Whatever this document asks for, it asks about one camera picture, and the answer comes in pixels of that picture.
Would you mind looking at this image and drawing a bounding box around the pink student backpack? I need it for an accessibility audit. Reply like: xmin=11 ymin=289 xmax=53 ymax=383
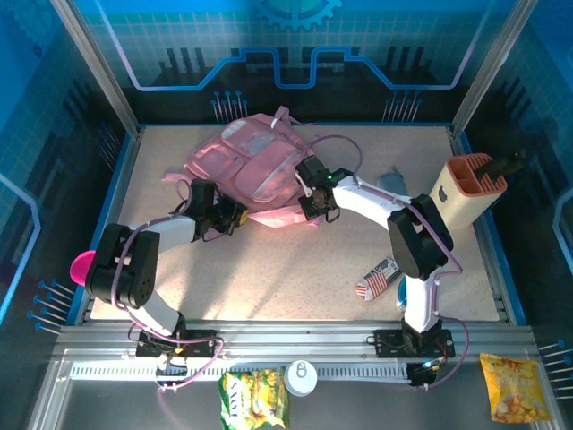
xmin=160 ymin=106 xmax=341 ymax=229

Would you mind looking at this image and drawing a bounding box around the green snack bag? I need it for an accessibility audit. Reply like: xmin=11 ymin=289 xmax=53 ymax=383
xmin=218 ymin=366 xmax=291 ymax=430

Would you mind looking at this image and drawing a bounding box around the yellow snack bag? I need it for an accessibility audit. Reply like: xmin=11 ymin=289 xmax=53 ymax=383
xmin=479 ymin=352 xmax=552 ymax=425

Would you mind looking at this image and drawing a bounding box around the beige orange pen holder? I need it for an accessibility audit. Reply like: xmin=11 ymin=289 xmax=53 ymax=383
xmin=428 ymin=152 xmax=509 ymax=231

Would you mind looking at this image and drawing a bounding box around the pink plastic goblet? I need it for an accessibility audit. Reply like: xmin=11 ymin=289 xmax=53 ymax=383
xmin=70 ymin=250 xmax=98 ymax=287

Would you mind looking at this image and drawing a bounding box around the aluminium front rail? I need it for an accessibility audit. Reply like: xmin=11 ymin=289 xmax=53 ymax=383
xmin=53 ymin=320 xmax=538 ymax=357

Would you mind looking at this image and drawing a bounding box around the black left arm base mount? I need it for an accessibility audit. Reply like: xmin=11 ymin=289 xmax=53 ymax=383
xmin=135 ymin=329 xmax=220 ymax=359

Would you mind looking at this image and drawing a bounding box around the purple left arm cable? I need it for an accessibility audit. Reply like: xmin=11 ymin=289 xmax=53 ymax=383
xmin=109 ymin=178 xmax=225 ymax=395

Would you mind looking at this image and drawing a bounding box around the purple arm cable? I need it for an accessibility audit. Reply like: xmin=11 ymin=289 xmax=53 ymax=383
xmin=109 ymin=178 xmax=225 ymax=395
xmin=308 ymin=133 xmax=471 ymax=391

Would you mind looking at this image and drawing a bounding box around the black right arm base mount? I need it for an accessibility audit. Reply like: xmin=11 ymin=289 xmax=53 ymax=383
xmin=373 ymin=328 xmax=457 ymax=359

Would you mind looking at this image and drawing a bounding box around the white slotted cable tray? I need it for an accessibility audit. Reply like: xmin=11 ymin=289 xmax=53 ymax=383
xmin=69 ymin=361 xmax=413 ymax=382

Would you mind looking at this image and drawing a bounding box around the black tool handle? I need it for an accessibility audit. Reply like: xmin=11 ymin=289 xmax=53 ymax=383
xmin=477 ymin=147 xmax=528 ymax=183

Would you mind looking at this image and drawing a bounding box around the aluminium frame post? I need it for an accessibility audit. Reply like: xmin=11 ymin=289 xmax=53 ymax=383
xmin=450 ymin=0 xmax=539 ymax=131
xmin=49 ymin=0 xmax=143 ymax=138

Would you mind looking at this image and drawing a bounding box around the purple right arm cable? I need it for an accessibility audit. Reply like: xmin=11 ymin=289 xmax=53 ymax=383
xmin=308 ymin=133 xmax=471 ymax=391

